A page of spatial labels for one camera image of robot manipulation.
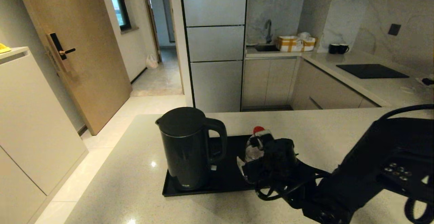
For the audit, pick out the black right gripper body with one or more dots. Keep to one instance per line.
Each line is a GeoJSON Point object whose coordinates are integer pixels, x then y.
{"type": "Point", "coordinates": [288, 180]}

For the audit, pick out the light wooden door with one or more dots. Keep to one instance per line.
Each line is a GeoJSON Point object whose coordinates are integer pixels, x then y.
{"type": "Point", "coordinates": [88, 64]}

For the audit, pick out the white storage cabinet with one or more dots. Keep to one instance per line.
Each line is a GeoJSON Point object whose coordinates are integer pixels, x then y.
{"type": "Point", "coordinates": [30, 125]}

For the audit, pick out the black rectangular serving tray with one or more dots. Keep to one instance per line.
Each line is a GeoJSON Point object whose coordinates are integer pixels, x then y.
{"type": "Point", "coordinates": [230, 180]}

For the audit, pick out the metal kitchen faucet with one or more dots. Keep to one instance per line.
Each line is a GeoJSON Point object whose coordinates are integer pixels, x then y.
{"type": "Point", "coordinates": [268, 29]}

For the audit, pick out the tall white cabinet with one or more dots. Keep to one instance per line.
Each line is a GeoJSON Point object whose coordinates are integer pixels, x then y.
{"type": "Point", "coordinates": [213, 47]}

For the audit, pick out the white power strip black plug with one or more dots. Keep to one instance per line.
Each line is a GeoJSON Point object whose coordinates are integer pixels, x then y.
{"type": "Point", "coordinates": [428, 81]}

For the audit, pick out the dark wall socket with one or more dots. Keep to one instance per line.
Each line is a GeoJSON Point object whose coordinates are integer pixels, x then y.
{"type": "Point", "coordinates": [394, 29]}

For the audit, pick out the black induction cooktop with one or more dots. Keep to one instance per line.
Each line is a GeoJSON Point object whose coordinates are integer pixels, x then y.
{"type": "Point", "coordinates": [372, 71]}

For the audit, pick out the black mug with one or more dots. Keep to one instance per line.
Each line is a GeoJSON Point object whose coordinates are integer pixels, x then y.
{"type": "Point", "coordinates": [333, 49]}
{"type": "Point", "coordinates": [343, 48]}

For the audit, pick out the clear water bottle red cap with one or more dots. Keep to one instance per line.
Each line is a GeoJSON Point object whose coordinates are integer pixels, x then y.
{"type": "Point", "coordinates": [253, 151]}

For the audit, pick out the cardboard box with yellow tape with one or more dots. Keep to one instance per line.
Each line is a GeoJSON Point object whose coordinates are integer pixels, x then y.
{"type": "Point", "coordinates": [288, 43]}
{"type": "Point", "coordinates": [309, 43]}

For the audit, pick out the yellow object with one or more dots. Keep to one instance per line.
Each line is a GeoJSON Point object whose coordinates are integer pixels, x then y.
{"type": "Point", "coordinates": [4, 48]}

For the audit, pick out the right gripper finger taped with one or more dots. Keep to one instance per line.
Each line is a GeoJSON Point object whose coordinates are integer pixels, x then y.
{"type": "Point", "coordinates": [247, 171]}
{"type": "Point", "coordinates": [266, 138]}

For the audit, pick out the beige kitchen base cabinets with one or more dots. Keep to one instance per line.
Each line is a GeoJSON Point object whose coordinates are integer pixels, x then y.
{"type": "Point", "coordinates": [268, 81]}

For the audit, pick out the black electric kettle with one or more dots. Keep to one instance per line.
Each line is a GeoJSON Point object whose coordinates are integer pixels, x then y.
{"type": "Point", "coordinates": [184, 149]}

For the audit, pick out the dark kitchen sink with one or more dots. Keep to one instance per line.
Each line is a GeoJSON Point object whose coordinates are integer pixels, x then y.
{"type": "Point", "coordinates": [266, 48]}

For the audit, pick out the dark framed window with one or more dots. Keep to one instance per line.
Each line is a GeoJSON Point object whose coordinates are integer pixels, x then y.
{"type": "Point", "coordinates": [119, 6]}

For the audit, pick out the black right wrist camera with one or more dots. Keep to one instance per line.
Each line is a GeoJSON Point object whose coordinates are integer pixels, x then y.
{"type": "Point", "coordinates": [281, 152]}

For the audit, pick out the white crumpled bag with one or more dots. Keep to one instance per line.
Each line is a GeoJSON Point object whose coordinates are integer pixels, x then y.
{"type": "Point", "coordinates": [304, 35]}

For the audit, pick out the white plastic bag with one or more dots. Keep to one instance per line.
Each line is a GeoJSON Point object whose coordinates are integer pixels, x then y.
{"type": "Point", "coordinates": [152, 61]}

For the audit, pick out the brown interior door frame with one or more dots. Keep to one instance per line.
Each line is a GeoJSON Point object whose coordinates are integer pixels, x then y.
{"type": "Point", "coordinates": [152, 30]}

